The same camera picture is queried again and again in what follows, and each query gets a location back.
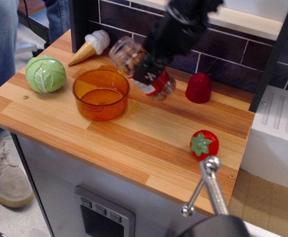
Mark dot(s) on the black chair base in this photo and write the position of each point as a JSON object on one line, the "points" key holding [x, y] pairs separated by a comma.
{"points": [[26, 11]]}

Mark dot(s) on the black metal shelf post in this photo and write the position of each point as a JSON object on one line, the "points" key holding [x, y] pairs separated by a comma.
{"points": [[271, 64]]}

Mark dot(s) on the white toy sink block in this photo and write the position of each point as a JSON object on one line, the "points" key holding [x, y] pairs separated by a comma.
{"points": [[266, 152]]}

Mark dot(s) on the grey oven control panel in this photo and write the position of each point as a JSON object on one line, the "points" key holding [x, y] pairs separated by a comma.
{"points": [[102, 217]]}

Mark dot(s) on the light wooden shelf board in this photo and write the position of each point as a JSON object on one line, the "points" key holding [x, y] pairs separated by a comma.
{"points": [[262, 18]]}

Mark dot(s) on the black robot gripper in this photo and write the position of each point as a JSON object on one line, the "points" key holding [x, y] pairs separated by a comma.
{"points": [[174, 34]]}

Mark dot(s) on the green toy cabbage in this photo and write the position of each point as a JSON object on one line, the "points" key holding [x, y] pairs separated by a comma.
{"points": [[45, 74]]}

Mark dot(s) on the beige suede shoe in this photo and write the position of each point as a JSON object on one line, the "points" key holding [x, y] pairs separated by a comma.
{"points": [[15, 189]]}

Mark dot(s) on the black clamp base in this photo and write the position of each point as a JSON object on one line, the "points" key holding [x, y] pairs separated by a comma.
{"points": [[217, 226]]}

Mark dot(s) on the dark red jar lid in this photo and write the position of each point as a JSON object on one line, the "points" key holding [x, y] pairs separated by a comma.
{"points": [[199, 88]]}

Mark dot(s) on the red toy strawberry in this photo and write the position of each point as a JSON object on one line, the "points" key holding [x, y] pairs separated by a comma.
{"points": [[204, 143]]}

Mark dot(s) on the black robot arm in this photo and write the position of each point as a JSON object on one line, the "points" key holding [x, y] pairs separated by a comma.
{"points": [[190, 8]]}

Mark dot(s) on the clear jar of almonds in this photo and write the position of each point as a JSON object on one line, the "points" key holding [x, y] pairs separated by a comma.
{"points": [[126, 55]]}

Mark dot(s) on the grey toy oven cabinet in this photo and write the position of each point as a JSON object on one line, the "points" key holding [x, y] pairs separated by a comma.
{"points": [[55, 176]]}

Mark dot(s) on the toy ice cream cone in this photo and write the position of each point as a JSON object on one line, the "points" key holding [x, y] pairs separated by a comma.
{"points": [[95, 44]]}

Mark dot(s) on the orange transparent plastic pot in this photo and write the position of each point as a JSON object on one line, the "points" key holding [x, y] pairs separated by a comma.
{"points": [[101, 94]]}

